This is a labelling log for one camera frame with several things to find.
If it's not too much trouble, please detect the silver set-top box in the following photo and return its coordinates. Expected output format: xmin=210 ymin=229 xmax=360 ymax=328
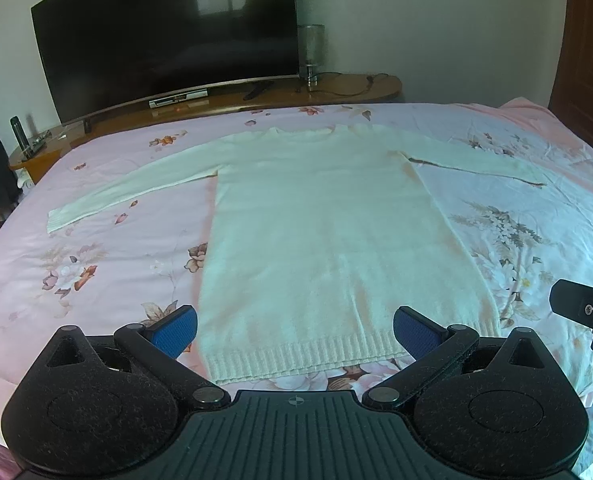
xmin=148 ymin=88 xmax=208 ymax=110

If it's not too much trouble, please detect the cream white knit sweater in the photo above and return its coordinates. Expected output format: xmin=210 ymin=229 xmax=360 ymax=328
xmin=48 ymin=125 xmax=545 ymax=384

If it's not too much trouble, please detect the glass cylinder table lamp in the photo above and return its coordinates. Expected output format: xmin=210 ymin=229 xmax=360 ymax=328
xmin=298 ymin=24 xmax=325 ymax=90

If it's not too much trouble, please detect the large black curved television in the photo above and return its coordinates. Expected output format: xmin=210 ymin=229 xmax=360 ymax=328
xmin=32 ymin=0 xmax=299 ymax=124

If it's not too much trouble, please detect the black lamp power cable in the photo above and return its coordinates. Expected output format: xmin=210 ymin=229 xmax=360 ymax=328
xmin=295 ymin=71 xmax=389 ymax=98

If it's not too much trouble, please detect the brown wooden tv cabinet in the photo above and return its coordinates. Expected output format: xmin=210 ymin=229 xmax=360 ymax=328
xmin=9 ymin=73 xmax=403 ymax=181

